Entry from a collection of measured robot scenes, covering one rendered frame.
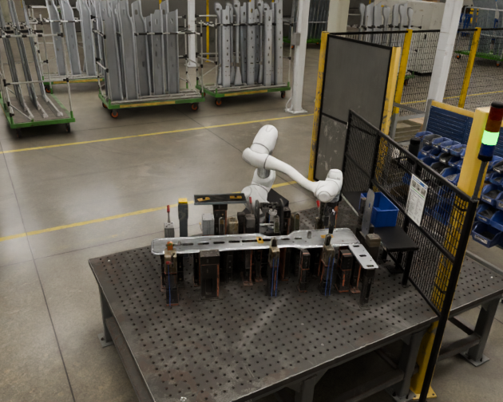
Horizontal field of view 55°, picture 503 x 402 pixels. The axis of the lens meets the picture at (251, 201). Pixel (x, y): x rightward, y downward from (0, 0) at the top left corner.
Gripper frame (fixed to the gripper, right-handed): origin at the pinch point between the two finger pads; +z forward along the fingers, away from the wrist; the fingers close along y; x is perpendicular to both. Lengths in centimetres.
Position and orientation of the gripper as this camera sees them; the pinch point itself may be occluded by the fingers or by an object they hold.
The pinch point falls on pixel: (328, 226)
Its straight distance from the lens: 332.4
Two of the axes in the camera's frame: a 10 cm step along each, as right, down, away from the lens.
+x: 9.8, -0.4, 1.8
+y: 1.7, 4.4, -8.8
